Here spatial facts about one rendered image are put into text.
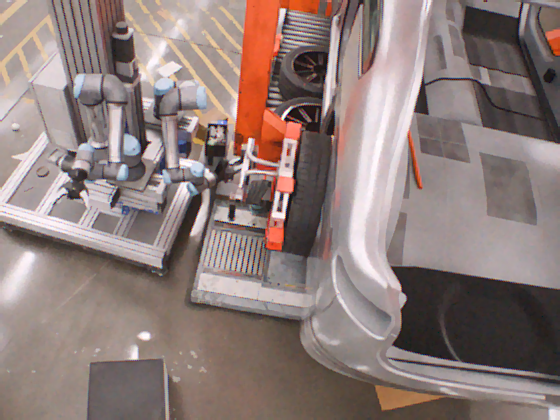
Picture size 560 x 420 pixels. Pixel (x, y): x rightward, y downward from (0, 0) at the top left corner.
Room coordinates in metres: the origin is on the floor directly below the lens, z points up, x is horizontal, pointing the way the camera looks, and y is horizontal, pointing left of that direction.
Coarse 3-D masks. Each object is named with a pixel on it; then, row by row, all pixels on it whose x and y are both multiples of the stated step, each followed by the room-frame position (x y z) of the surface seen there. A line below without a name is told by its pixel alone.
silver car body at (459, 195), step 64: (384, 0) 2.04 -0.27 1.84; (448, 0) 3.94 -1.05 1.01; (512, 0) 4.18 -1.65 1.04; (384, 64) 1.60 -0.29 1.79; (448, 64) 3.06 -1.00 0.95; (512, 64) 3.53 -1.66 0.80; (320, 128) 2.26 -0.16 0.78; (384, 128) 1.30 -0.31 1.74; (448, 128) 2.25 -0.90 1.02; (512, 128) 2.69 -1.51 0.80; (384, 192) 1.05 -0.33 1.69; (448, 192) 1.72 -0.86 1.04; (512, 192) 1.82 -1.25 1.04; (320, 256) 1.07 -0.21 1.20; (384, 256) 0.83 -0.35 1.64; (448, 256) 1.40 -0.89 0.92; (512, 256) 1.47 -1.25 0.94; (320, 320) 0.80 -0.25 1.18; (384, 320) 0.74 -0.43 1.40; (448, 320) 1.07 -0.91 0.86; (512, 320) 1.13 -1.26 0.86; (384, 384) 0.71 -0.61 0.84; (448, 384) 0.63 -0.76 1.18; (512, 384) 0.68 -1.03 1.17
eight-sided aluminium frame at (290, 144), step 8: (288, 144) 1.73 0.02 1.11; (296, 144) 1.74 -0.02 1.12; (280, 168) 1.56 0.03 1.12; (288, 168) 1.57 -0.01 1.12; (288, 176) 1.53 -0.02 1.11; (272, 208) 1.69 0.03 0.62; (280, 208) 1.70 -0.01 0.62; (272, 216) 1.39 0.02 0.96; (280, 216) 1.39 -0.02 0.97; (272, 224) 1.39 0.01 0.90; (280, 224) 1.39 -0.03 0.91
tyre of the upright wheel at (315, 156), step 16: (304, 144) 1.70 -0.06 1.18; (320, 144) 1.73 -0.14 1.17; (304, 160) 1.59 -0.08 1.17; (320, 160) 1.62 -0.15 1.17; (304, 176) 1.52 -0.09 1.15; (320, 176) 1.53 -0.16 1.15; (304, 192) 1.46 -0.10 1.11; (320, 192) 1.47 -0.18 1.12; (304, 208) 1.40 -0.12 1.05; (320, 208) 1.42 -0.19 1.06; (288, 224) 1.36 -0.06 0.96; (304, 224) 1.36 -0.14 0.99; (288, 240) 1.33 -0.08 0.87; (304, 240) 1.34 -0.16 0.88
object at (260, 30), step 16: (256, 0) 2.12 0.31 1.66; (272, 0) 2.13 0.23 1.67; (256, 16) 2.12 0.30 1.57; (272, 16) 2.13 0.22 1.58; (256, 32) 2.12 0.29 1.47; (272, 32) 2.13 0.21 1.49; (256, 48) 2.12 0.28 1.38; (272, 48) 2.13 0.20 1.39; (256, 64) 2.12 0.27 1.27; (240, 80) 2.12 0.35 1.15; (256, 80) 2.12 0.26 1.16; (240, 96) 2.12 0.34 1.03; (256, 96) 2.12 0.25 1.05; (240, 112) 2.12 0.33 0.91; (256, 112) 2.13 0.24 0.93; (240, 128) 2.12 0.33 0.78; (256, 128) 2.13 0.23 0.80; (240, 144) 2.12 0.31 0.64; (256, 144) 2.12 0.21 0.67
